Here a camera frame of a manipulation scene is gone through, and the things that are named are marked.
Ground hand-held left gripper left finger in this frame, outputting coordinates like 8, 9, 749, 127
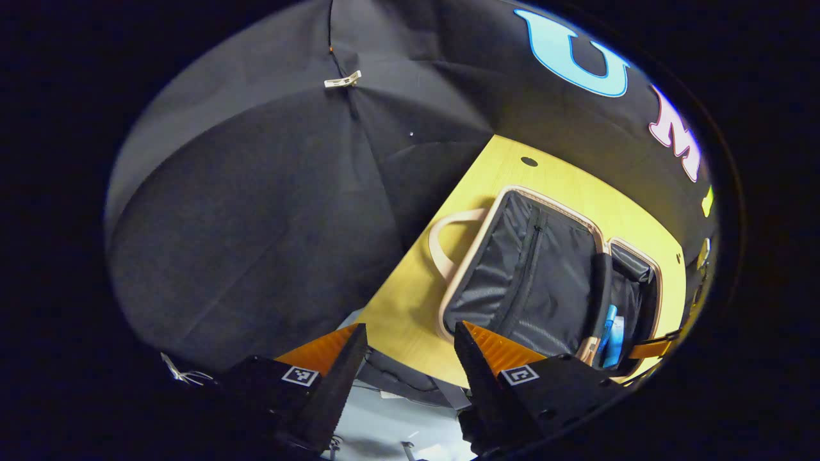
215, 323, 369, 452

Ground blue and white tube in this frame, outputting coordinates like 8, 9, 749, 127
603, 316, 626, 369

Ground black backdrop cloth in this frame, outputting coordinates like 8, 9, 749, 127
106, 0, 718, 372

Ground blue cap bottle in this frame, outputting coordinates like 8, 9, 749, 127
599, 304, 618, 356

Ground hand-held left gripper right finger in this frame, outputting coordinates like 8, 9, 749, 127
454, 320, 632, 457

